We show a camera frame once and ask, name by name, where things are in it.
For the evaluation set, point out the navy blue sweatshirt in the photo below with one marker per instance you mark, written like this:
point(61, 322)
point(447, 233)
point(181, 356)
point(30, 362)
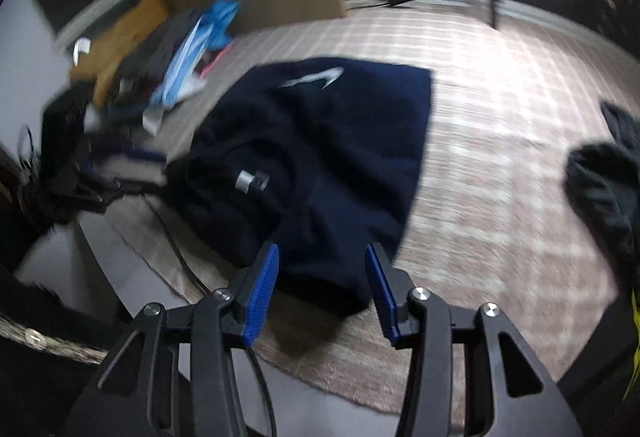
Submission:
point(325, 142)

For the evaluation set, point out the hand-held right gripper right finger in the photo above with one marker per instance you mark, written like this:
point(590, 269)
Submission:
point(381, 297)

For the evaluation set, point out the dark grey garment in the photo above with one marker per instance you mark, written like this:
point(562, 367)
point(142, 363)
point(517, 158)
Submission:
point(600, 187)

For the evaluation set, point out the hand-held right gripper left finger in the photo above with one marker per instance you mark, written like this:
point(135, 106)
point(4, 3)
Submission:
point(260, 297)

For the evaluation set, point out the pink plaid blanket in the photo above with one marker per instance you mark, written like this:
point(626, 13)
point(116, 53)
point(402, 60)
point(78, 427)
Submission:
point(500, 117)

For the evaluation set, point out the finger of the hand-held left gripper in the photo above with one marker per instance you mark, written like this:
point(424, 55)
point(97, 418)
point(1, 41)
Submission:
point(100, 192)

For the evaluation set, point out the red cloth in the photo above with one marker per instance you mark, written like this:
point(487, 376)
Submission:
point(215, 62)

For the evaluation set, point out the blue plastic bag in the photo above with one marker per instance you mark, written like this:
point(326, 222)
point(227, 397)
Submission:
point(195, 52)

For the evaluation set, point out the mustard yellow cloth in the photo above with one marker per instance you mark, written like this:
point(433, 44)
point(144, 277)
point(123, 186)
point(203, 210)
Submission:
point(125, 32)

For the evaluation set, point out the person's black sweater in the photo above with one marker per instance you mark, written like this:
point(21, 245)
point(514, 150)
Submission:
point(45, 367)

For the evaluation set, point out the dark grey clothes pile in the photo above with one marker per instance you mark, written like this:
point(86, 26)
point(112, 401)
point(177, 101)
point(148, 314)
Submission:
point(165, 42)

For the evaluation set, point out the yellow striped cloth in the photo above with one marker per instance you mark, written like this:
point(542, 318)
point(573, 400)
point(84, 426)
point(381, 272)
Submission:
point(636, 327)

